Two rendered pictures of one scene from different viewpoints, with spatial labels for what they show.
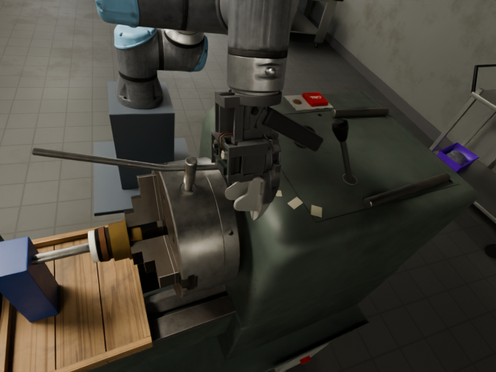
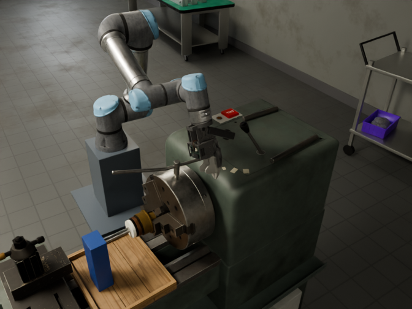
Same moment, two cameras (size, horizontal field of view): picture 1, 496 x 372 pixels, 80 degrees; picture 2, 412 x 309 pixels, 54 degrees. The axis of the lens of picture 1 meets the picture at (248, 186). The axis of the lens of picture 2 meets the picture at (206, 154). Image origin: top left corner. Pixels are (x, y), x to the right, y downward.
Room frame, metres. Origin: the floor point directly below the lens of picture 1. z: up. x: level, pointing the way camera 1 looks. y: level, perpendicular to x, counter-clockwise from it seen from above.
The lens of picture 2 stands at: (-0.79, 0.07, 2.15)
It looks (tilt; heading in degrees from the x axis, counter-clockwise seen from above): 34 degrees down; 357
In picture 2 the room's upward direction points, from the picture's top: 1 degrees clockwise
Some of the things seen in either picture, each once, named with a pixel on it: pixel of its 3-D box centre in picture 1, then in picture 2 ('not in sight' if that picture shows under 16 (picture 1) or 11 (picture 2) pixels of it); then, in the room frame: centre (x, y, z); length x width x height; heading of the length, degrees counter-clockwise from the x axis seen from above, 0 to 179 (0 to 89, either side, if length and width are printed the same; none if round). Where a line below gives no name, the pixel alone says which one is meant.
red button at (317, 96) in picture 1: (314, 100); (230, 113); (0.85, -0.12, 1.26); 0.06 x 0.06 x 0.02; 34
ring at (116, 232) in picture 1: (120, 240); (143, 222); (0.32, 0.24, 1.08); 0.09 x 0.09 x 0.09; 34
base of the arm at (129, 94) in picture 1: (139, 83); (110, 134); (0.85, 0.44, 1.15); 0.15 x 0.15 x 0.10
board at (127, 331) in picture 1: (77, 294); (119, 272); (0.25, 0.34, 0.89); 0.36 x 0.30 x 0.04; 34
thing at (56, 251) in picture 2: not in sight; (38, 271); (0.17, 0.60, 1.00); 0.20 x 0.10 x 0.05; 124
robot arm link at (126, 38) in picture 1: (139, 47); (108, 112); (0.85, 0.43, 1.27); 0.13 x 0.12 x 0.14; 118
